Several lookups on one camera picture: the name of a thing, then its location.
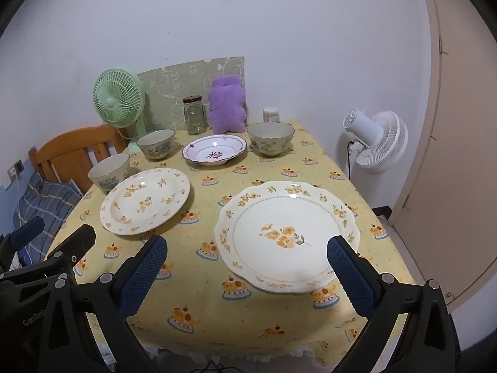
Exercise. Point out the green desk fan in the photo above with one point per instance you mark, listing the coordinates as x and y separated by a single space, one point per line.
116 97

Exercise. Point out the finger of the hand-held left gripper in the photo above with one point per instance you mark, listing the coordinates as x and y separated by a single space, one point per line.
79 239
27 230

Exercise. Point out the purple plush toy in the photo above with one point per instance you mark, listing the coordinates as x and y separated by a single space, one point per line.
227 105

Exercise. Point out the large scalloped yellow-flower plate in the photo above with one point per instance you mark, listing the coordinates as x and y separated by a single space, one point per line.
271 217

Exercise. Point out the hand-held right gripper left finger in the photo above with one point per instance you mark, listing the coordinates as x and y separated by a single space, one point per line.
143 276

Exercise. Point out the black floor object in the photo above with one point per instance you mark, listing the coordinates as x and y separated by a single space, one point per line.
382 211

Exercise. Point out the white standing fan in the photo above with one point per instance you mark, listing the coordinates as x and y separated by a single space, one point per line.
384 143

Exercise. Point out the green patterned wall mat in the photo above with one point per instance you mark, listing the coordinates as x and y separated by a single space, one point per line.
174 81

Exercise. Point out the white red-rimmed plate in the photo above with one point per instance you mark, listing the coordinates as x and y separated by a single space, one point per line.
213 151

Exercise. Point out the cotton swab container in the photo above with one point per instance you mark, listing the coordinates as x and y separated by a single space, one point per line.
271 114

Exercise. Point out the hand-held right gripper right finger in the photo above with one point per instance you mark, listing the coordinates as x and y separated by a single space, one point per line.
349 276

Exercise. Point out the wall socket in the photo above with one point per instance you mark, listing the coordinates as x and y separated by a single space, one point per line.
17 168

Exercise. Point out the beige door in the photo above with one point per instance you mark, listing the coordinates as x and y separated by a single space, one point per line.
466 163

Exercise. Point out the small yellow-flower plate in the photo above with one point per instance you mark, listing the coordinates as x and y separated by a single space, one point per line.
143 202

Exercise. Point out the glass jar with lid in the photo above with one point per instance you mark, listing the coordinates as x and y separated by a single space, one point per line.
196 118

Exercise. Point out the wooden bed headboard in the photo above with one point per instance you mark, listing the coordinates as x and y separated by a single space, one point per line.
70 155

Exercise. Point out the blue plaid pillow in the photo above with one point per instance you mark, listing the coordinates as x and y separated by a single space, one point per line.
46 206

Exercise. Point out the floral ceramic bowl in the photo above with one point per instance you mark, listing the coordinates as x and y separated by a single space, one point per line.
110 173
155 147
270 143

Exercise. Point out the yellow printed tablecloth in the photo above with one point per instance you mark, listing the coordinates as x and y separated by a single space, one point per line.
205 209

